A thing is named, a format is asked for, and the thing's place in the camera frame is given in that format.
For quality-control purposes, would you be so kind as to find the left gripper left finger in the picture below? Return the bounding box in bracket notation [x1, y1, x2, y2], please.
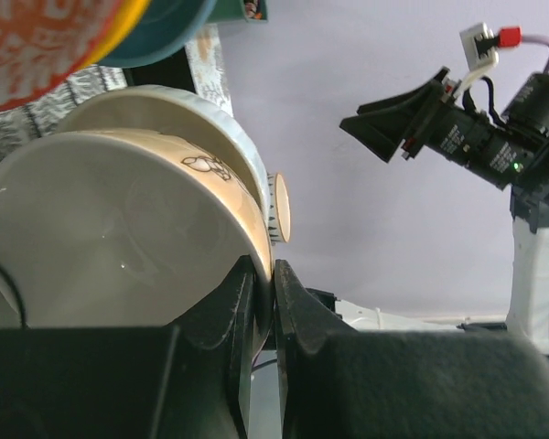
[164, 256, 255, 438]

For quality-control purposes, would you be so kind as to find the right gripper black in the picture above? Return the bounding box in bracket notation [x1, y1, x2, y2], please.
[339, 73, 549, 229]

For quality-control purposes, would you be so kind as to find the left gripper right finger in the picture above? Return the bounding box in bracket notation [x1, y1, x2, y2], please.
[274, 260, 361, 438]

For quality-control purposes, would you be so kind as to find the white bowl patterned rim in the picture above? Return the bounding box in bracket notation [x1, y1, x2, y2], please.
[268, 173, 291, 245]

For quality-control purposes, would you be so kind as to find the plain white bowl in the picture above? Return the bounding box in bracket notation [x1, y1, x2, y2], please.
[54, 84, 270, 216]

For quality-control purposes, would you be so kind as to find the blue ceramic bowl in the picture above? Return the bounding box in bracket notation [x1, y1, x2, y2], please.
[99, 0, 217, 69]

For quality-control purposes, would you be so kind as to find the yellow bowl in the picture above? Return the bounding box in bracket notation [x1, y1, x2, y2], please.
[81, 0, 151, 69]

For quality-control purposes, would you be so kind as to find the red patterned bowl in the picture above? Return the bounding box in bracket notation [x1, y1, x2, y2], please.
[0, 1, 121, 112]

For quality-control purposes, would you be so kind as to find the black wire dish rack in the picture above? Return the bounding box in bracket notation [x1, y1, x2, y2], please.
[0, 49, 195, 161]

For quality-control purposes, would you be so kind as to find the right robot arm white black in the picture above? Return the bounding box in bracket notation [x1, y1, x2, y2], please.
[339, 69, 549, 354]

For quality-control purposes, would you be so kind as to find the green compartment organizer tray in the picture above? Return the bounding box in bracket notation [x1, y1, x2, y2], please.
[207, 0, 268, 24]

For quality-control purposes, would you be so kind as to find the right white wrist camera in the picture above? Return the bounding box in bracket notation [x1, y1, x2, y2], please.
[453, 23, 522, 98]

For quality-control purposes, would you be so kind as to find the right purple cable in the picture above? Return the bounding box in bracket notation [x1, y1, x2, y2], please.
[519, 34, 549, 74]

